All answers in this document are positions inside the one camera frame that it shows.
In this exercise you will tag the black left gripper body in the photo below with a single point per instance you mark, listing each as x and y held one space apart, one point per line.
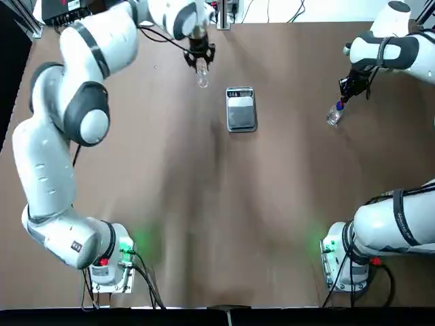
198 47

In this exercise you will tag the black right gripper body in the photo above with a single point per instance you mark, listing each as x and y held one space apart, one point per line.
361 78

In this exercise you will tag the clear glass bottle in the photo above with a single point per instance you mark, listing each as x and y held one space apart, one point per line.
203 79

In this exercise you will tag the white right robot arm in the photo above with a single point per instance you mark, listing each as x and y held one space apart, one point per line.
380 224

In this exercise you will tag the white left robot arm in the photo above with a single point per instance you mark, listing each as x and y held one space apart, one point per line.
44 169

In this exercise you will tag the blue-capped dropper bottle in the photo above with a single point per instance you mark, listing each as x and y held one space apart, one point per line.
333 117

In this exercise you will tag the silver electronic balance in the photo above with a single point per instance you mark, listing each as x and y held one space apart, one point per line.
241 115

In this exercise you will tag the black electronics box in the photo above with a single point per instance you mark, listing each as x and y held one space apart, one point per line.
64 13

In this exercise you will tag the silver aluminium post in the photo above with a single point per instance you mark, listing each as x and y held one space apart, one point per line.
224 20

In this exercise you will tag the dark frame profile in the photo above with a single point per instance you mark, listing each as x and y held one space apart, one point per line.
425 12

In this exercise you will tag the silver aluminium frame profile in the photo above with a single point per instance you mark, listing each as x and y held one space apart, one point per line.
35 29

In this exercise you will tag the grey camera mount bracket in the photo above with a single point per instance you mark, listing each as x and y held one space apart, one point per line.
230 316

